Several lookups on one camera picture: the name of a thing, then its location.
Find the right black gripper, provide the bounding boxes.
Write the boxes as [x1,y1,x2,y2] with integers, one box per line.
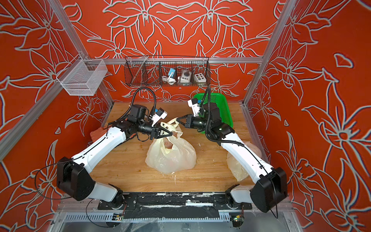
[178,115,214,132]

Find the orange-print plastic bag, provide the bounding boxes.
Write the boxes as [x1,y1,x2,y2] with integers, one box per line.
[145,118,197,174]

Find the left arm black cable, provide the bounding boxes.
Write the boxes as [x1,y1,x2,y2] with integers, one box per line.
[34,86,157,201]

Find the clear acrylic wall box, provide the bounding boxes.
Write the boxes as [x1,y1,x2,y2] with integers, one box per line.
[57,60,108,96]

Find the black wire wall basket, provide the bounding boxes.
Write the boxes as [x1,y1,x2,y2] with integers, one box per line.
[124,55,211,87]

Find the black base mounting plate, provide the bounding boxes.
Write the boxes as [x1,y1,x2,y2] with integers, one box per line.
[98,192,252,221]

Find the green plastic basket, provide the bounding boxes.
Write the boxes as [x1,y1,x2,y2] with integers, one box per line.
[193,93,233,128]

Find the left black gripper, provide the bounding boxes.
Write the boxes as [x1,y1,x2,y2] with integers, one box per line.
[137,121,173,141]

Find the blue white small box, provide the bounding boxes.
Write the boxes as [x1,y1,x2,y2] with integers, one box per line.
[168,68,176,78]

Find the white cable coil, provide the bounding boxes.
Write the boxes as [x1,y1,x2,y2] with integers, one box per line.
[161,75,177,86]

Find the yellow translucent plastic bag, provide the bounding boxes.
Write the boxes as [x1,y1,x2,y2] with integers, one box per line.
[227,141,262,182]

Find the grey controller device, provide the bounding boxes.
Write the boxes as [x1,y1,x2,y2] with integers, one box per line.
[179,69,192,84]

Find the white button box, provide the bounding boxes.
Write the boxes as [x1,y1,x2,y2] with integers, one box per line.
[194,73,207,84]

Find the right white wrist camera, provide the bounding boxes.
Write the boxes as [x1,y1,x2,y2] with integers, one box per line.
[187,98,203,117]

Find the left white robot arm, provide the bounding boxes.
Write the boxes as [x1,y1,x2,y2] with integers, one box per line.
[57,104,173,208]

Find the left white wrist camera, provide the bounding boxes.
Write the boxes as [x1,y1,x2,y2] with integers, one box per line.
[151,108,168,127]

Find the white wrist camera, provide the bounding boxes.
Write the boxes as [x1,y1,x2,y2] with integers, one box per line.
[151,108,168,127]
[187,98,203,117]

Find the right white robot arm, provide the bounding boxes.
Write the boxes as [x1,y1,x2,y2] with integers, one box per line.
[177,99,288,213]

